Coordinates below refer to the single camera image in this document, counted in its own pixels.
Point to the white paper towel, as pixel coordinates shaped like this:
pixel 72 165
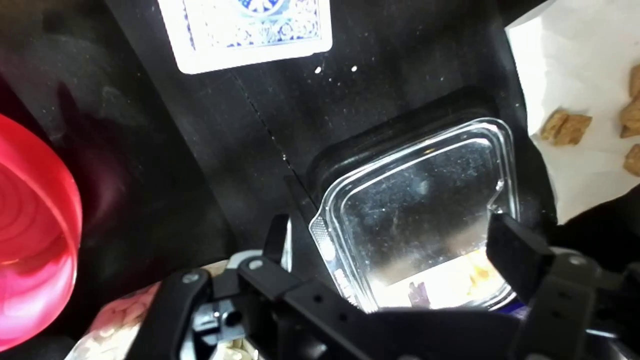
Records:
pixel 581 60

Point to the blue white playing card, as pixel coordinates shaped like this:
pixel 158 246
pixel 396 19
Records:
pixel 246 26

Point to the pink plastic bowl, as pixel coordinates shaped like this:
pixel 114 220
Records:
pixel 32 232

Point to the brown cracker pieces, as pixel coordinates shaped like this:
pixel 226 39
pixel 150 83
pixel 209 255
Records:
pixel 567 126

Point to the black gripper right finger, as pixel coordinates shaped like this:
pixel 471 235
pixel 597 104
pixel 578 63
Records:
pixel 567 300

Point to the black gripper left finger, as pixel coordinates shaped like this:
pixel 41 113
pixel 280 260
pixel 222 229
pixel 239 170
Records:
pixel 200 312

